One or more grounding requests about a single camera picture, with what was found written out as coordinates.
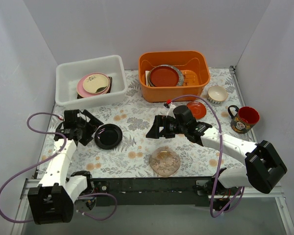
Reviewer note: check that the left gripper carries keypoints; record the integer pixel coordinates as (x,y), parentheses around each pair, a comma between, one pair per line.
(84,128)

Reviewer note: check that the small red saucer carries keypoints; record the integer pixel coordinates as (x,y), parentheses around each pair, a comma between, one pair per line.
(197,109)

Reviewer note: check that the cream plate with dark patch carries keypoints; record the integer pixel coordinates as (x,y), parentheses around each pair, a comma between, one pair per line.
(96,83)

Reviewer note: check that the black skull mug red inside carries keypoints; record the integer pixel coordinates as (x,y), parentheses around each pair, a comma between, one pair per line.
(243,119)

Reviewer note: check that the black square floral plate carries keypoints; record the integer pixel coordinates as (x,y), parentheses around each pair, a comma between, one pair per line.
(110,84)

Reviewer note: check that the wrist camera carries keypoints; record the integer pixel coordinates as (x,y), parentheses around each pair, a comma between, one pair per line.
(184,116)
(70,117)

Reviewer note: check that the red plate in orange bin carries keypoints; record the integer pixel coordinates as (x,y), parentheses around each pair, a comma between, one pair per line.
(165,76)

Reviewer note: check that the white plastic bin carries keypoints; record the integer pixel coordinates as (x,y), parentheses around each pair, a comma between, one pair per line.
(68,75)

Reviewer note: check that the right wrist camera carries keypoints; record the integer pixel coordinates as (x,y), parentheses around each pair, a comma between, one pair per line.
(184,116)

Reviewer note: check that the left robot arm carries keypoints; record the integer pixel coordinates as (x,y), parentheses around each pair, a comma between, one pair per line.
(52,201)

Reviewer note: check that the black round plate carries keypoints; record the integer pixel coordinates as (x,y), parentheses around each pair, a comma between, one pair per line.
(108,136)

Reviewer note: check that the pink round plate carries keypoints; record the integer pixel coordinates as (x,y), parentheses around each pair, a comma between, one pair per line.
(79,89)

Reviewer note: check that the white patterned bowl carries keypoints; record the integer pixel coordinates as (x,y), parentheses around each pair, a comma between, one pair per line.
(217,94)

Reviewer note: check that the floral table mat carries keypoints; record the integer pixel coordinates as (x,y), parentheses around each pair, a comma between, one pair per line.
(135,116)

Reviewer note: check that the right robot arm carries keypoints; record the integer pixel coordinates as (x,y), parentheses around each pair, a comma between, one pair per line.
(263,168)

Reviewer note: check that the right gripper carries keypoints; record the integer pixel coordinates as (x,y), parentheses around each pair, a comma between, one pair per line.
(161,127)

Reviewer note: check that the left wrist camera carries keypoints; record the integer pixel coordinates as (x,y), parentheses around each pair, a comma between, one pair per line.
(70,117)

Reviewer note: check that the orange plastic bin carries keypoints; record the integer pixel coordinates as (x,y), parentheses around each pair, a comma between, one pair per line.
(192,64)

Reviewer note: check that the pink glass square plate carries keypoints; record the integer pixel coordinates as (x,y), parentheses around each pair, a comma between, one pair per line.
(164,161)

